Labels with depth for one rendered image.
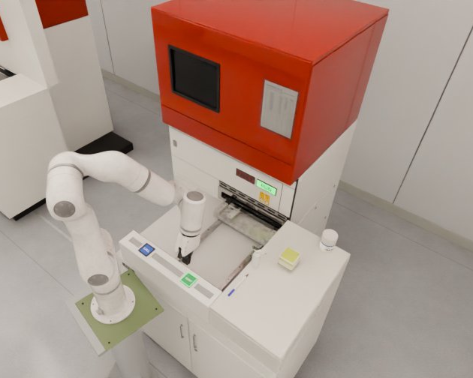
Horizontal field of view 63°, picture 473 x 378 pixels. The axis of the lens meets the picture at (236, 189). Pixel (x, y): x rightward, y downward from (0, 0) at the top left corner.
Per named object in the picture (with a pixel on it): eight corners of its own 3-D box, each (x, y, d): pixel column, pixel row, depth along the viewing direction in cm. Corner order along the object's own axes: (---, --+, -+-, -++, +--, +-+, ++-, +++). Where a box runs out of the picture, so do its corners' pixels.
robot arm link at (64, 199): (115, 251, 154) (119, 286, 143) (84, 259, 151) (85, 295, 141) (80, 158, 118) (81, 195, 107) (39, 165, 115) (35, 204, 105)
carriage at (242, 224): (221, 207, 214) (222, 204, 212) (277, 239, 199) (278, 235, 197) (212, 215, 209) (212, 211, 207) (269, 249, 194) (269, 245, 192)
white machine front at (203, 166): (176, 172, 239) (170, 117, 212) (287, 235, 206) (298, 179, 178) (172, 174, 238) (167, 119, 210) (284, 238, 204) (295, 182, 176)
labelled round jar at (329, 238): (323, 239, 186) (326, 226, 179) (336, 246, 183) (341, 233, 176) (316, 248, 181) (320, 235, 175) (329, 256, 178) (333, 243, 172)
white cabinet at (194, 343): (200, 268, 286) (197, 188, 230) (314, 346, 246) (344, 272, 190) (135, 332, 247) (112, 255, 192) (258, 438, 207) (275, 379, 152)
